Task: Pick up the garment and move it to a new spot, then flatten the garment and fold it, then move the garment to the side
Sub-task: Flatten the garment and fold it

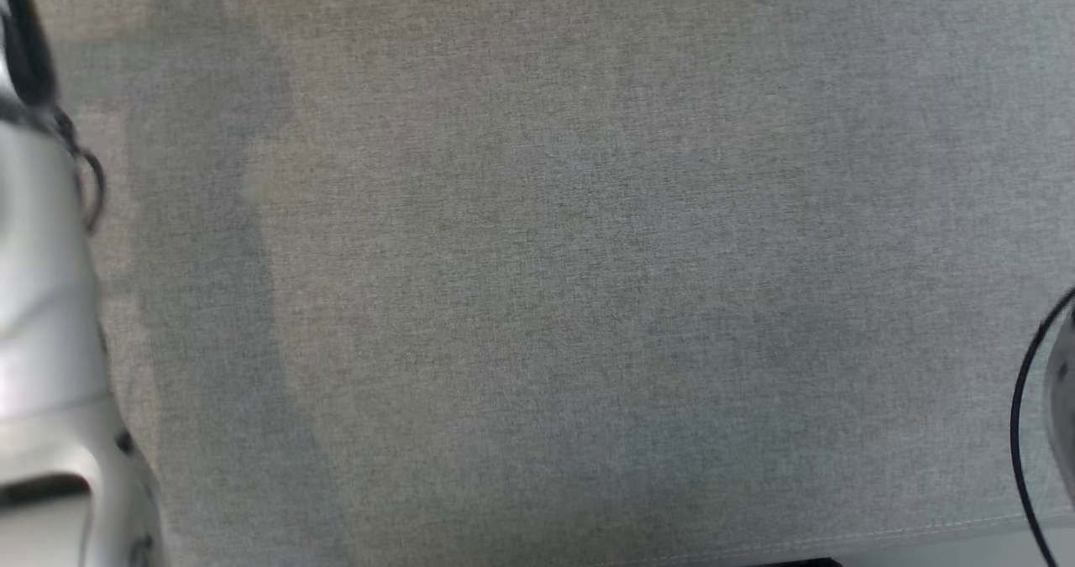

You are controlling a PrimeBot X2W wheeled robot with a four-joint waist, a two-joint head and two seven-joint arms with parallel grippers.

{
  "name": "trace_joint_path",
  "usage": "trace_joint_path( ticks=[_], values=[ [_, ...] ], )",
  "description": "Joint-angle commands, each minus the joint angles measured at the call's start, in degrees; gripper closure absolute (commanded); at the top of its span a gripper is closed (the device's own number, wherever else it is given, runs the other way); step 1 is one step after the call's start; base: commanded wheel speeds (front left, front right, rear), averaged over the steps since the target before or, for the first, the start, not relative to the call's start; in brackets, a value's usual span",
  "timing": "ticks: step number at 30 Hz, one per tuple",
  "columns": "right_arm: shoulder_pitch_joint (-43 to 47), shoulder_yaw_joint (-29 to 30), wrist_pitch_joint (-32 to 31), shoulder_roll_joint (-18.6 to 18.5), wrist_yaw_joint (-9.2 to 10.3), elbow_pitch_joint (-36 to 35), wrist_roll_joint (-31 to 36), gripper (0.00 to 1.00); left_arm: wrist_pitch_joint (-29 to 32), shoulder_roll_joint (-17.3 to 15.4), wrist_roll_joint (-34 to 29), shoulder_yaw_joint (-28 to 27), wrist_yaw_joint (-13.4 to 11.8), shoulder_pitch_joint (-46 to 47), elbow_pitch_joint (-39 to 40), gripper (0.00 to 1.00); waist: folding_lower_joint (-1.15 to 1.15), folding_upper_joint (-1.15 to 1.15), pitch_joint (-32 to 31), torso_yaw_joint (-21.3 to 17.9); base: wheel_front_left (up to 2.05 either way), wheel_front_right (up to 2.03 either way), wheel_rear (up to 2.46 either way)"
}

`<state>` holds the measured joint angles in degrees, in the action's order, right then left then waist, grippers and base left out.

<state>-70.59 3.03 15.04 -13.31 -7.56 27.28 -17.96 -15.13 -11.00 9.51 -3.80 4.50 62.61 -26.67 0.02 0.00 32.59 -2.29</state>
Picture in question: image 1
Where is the grey fabric sofa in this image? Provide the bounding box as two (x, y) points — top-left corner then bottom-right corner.
(0, 0), (1075, 567)

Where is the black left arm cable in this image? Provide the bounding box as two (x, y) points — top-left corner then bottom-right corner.
(50, 103), (108, 234)

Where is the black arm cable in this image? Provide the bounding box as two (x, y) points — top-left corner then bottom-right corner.
(1009, 286), (1075, 567)
(50, 103), (108, 234)

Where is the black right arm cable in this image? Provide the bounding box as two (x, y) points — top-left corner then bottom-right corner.
(1009, 286), (1075, 567)

